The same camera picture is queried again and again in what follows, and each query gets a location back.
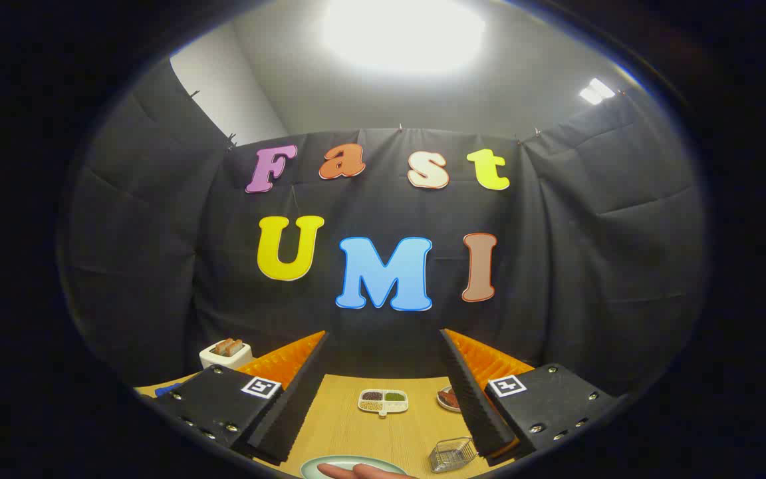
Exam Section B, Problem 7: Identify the large ceiling light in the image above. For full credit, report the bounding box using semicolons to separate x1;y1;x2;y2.
320;0;487;74

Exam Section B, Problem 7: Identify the black backdrop cloth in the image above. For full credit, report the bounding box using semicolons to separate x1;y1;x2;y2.
57;57;709;400

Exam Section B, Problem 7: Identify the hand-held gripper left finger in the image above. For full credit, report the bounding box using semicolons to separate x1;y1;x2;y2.
154;331;330;466

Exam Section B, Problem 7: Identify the white divided seasoning tray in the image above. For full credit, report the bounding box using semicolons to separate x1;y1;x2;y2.
358;389;409;417

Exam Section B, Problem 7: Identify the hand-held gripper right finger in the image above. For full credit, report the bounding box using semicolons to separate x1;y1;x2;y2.
440;329;624;461

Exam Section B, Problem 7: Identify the small ceiling light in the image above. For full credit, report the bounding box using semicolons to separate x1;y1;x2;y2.
579;78;616;105

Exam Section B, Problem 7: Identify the metal wire basket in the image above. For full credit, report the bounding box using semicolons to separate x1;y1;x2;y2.
428;437;478;474

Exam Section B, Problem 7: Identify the white toaster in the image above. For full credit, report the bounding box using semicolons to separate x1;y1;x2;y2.
199;338;253;371

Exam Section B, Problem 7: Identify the pale green plate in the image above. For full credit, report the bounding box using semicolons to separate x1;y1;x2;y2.
300;455;410;479

